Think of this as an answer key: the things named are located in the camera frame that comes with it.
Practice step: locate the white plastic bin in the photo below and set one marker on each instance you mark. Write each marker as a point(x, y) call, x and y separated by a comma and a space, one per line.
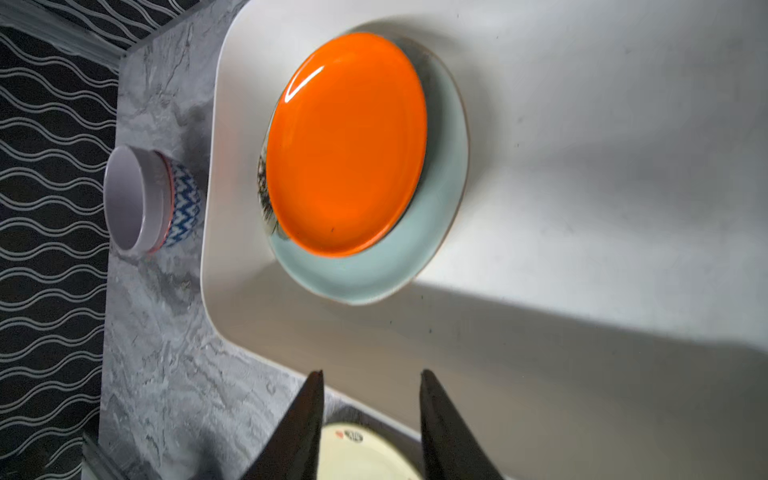
point(598, 309)

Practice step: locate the lavender patterned bowl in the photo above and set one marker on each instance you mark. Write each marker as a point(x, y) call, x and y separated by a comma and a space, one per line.
point(151, 201)

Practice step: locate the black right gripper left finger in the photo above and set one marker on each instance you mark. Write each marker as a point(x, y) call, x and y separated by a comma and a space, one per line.
point(292, 452)

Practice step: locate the aluminium frame corner post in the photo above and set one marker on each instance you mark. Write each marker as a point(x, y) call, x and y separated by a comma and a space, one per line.
point(36, 21)

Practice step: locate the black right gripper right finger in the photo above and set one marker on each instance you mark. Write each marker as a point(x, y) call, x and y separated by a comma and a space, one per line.
point(450, 450)

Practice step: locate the mint green flower plate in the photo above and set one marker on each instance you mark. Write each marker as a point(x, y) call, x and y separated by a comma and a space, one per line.
point(386, 267)

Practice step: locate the cream painted plate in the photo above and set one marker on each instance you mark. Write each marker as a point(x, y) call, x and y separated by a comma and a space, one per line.
point(349, 451)

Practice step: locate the orange plate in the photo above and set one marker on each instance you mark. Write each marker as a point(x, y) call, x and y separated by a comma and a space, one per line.
point(346, 145)

